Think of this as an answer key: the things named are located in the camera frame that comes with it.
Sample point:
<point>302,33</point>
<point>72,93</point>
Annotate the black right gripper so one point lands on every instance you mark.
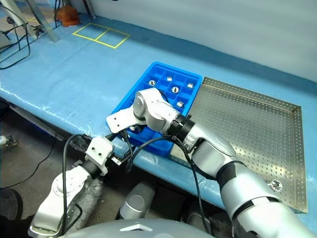
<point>142,129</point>

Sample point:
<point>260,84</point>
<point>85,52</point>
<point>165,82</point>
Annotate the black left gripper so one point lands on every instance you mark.
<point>120,160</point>

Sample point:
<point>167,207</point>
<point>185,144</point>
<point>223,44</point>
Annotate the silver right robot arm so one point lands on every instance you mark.
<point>223,153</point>

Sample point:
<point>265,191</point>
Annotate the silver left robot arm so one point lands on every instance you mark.
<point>62,188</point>

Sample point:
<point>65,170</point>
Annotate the blue compartment tray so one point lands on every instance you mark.
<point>158,72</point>

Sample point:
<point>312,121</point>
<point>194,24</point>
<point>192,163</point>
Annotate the orange object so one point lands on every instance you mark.
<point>67,16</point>

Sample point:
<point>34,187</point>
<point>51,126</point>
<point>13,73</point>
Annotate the silver robot torso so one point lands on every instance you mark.
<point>123,229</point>

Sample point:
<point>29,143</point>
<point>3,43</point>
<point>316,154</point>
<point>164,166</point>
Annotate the perforated metal tray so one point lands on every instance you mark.
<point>247,124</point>

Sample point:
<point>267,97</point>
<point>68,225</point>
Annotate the metal caster wheel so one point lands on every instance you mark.
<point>7,141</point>

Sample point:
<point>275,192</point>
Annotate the dark round object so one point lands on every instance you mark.
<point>8,204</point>

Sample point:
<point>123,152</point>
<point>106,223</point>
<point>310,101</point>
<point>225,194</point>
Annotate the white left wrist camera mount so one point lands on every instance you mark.
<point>99,148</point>

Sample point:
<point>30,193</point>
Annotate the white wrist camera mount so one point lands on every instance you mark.
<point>119,120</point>
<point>99,148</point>

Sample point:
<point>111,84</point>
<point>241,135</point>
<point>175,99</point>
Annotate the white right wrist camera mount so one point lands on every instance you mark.
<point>119,120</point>

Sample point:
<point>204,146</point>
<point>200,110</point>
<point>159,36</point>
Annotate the grey metal post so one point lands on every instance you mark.
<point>47,24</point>

